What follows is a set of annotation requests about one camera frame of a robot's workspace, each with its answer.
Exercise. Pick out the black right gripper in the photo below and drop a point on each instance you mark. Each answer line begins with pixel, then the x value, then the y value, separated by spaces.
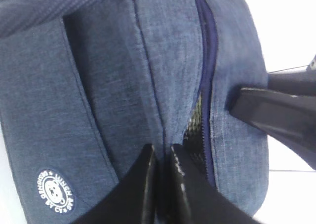
pixel 286 112

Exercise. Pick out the dark blue lunch bag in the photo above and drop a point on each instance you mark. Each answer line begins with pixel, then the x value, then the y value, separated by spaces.
pixel 85 84

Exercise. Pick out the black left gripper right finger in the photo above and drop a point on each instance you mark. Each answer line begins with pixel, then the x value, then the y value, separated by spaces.
pixel 195 201

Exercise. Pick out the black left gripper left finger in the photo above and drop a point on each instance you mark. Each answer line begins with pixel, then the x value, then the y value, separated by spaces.
pixel 133 200

